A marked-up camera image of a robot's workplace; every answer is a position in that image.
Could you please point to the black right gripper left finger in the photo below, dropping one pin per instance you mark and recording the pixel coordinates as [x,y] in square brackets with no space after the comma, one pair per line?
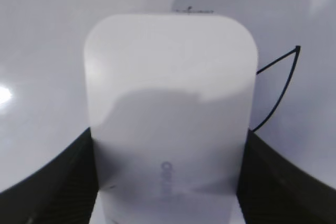
[63,191]

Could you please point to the white board with grey frame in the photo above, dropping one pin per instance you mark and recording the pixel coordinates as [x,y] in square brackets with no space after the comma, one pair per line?
[44,105]

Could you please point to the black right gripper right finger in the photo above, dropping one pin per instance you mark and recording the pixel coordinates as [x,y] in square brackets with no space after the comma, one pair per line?
[273,190]

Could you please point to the white whiteboard eraser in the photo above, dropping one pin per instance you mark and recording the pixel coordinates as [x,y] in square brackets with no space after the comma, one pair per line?
[169,104]

